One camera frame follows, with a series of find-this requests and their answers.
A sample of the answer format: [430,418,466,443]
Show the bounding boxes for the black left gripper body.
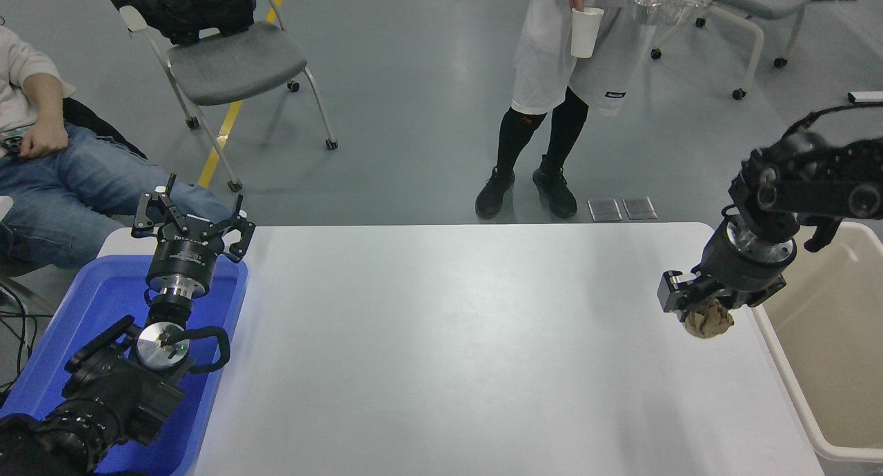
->
[146,216,224,287]

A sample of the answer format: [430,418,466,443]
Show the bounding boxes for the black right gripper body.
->
[692,226,788,306]

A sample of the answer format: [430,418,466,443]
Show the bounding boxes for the tan paper ball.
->
[683,298,736,340]

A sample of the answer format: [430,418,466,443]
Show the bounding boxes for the white paper cup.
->
[571,7,605,59]

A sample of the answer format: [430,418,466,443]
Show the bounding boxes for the silver foil tray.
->
[617,0,704,26]

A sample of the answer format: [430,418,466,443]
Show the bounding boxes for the person's hand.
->
[19,121,69,161]

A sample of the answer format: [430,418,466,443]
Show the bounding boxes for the white side table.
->
[97,226,163,259]

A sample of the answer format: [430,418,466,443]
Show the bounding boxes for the large pale bin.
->
[751,221,883,463]

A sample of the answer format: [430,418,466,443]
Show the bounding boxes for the blue plastic tray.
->
[0,254,249,476]

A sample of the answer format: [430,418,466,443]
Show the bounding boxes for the person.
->
[475,0,691,220]
[0,24,232,270]

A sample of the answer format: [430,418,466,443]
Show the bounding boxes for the black padded jacket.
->
[95,0,257,47]

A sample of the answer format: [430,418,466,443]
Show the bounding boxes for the black floor cables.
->
[0,283,56,388]

